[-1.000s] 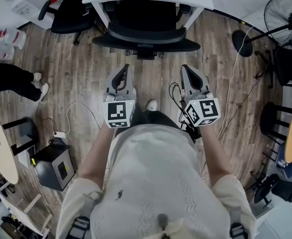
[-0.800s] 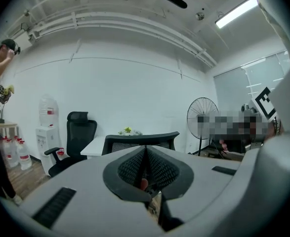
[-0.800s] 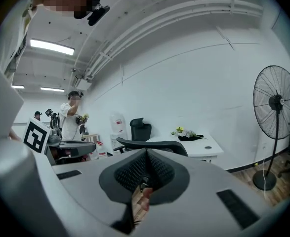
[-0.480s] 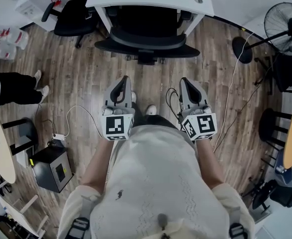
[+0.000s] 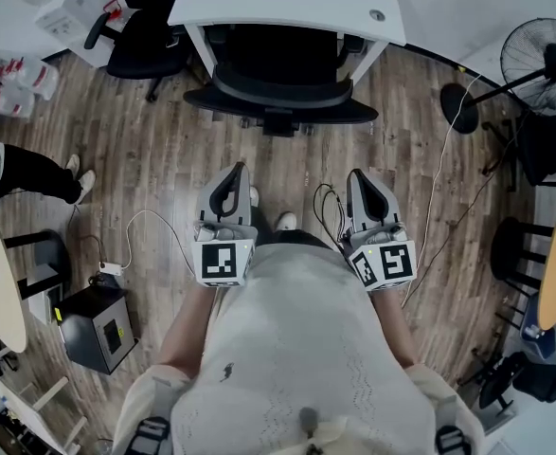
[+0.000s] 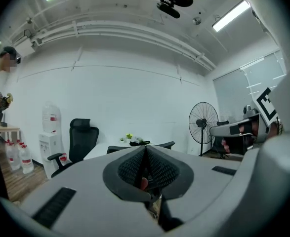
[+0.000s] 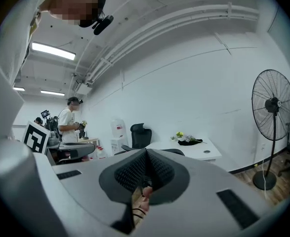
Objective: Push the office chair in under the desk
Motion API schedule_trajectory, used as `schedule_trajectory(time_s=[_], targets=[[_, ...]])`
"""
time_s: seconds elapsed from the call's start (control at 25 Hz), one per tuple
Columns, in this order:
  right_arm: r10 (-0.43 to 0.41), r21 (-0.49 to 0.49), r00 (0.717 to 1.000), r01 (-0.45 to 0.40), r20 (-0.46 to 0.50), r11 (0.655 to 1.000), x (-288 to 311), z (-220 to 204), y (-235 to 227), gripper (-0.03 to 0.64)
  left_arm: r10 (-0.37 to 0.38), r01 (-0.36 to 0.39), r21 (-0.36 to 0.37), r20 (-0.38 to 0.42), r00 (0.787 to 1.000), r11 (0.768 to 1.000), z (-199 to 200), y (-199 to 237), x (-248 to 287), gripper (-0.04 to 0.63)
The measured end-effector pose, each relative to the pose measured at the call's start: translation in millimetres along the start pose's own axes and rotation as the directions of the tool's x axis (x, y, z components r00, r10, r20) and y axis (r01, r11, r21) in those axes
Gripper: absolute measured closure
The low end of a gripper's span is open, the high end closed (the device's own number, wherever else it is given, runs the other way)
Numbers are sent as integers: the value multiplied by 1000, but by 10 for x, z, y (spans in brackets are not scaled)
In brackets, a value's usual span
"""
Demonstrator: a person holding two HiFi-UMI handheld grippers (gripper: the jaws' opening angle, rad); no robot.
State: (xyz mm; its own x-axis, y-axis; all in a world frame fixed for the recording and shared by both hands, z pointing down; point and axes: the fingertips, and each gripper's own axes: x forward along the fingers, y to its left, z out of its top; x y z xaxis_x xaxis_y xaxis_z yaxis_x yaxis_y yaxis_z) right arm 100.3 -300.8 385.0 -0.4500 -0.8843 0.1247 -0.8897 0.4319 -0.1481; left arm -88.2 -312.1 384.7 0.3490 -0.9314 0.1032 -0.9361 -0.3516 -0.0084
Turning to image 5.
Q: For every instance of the person's black trousers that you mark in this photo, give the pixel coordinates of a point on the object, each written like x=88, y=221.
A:
x=301, y=240

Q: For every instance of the grey box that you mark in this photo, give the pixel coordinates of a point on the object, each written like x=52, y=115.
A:
x=43, y=296

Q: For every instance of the group of clear water jugs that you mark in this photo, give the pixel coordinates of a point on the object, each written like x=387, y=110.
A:
x=17, y=83

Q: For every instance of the person's white shoe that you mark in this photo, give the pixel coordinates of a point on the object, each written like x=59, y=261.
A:
x=287, y=221
x=254, y=196

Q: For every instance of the black stool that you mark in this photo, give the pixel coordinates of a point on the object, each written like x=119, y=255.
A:
x=45, y=254
x=519, y=249

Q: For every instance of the white wooden rack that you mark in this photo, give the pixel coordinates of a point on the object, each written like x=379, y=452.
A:
x=22, y=405

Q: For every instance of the black mesh office chair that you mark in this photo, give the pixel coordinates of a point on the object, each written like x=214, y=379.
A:
x=282, y=88

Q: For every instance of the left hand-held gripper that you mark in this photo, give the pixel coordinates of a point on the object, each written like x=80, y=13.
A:
x=218, y=261

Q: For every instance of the black highback office chair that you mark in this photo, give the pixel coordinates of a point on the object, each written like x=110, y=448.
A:
x=543, y=150
x=140, y=50

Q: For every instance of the black pedestal fan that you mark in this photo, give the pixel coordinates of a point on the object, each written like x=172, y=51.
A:
x=543, y=64

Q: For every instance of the white power adapter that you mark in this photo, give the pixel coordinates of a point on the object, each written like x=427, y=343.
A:
x=112, y=268

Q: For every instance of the blue plastic container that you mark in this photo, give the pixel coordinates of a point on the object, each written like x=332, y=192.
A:
x=538, y=334

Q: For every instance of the white table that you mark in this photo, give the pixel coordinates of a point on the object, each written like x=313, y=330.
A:
x=543, y=429

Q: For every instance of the person's left forearm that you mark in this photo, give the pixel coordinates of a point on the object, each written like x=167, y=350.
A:
x=187, y=330

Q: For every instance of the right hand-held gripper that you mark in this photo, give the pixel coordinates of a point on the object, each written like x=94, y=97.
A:
x=391, y=261

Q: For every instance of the black metal box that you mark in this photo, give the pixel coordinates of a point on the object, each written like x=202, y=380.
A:
x=93, y=330

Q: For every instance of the person's white knit top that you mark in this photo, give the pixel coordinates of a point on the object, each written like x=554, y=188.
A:
x=301, y=349

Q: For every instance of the black swivel chair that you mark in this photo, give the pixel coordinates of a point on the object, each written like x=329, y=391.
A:
x=519, y=382

